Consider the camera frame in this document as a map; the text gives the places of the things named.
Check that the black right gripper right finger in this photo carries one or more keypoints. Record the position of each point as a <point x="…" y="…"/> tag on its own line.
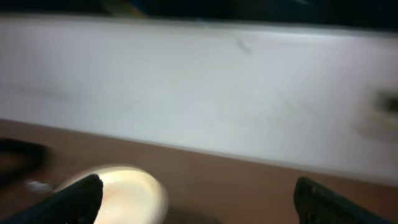
<point x="316" y="204"/>

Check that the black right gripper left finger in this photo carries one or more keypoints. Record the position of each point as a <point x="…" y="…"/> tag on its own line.
<point x="79" y="203"/>

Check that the cream plate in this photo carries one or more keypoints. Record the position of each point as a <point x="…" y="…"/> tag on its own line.
<point x="130" y="195"/>

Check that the brown serving tray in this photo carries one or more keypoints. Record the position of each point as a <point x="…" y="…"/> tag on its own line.
<point x="19" y="159"/>

